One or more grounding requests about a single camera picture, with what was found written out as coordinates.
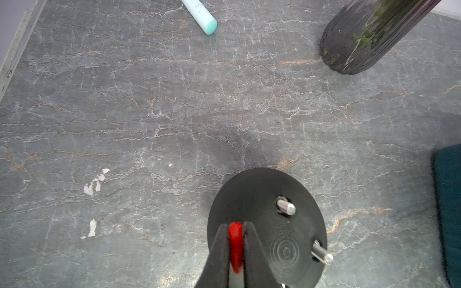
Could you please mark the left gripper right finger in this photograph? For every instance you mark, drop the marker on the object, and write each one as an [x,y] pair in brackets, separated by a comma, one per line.
[257,271]

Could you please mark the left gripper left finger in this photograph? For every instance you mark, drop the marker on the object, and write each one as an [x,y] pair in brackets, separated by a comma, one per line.
[215,273]

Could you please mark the red screw protection sleeve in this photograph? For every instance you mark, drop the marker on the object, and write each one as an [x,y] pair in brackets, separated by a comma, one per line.
[236,245]

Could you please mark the black dome screw fixture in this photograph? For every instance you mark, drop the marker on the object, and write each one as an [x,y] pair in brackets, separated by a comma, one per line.
[287,240]

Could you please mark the metal screw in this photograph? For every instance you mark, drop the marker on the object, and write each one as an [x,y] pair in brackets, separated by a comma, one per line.
[321,253]
[285,207]

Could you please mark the teal plastic tray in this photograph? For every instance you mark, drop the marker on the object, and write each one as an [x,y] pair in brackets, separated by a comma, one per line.
[446,165]

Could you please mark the dark ribbed vase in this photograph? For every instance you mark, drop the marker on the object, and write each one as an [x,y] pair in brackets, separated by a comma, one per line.
[364,31]

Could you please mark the teal handled small tool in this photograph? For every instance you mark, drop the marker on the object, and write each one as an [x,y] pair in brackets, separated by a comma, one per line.
[201,15]

